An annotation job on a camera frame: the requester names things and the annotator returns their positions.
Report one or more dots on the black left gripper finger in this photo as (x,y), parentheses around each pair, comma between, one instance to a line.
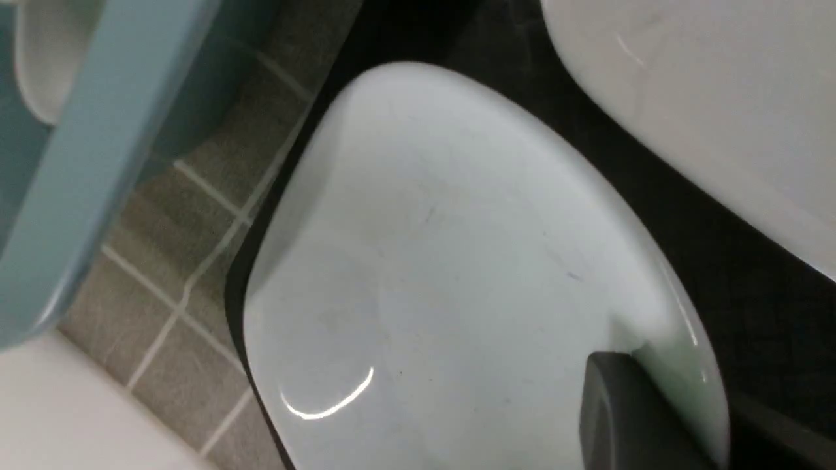
(626,423)

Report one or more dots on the small white square plate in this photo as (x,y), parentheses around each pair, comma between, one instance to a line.
(436,273)

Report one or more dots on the large white square plate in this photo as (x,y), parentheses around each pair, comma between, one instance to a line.
(738,96)

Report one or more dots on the black serving tray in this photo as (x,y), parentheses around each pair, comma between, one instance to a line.
(768,315)

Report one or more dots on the large white plastic tub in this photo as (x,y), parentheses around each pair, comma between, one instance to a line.
(59,410)

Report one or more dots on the teal plastic bin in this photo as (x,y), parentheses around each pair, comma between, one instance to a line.
(147,93)

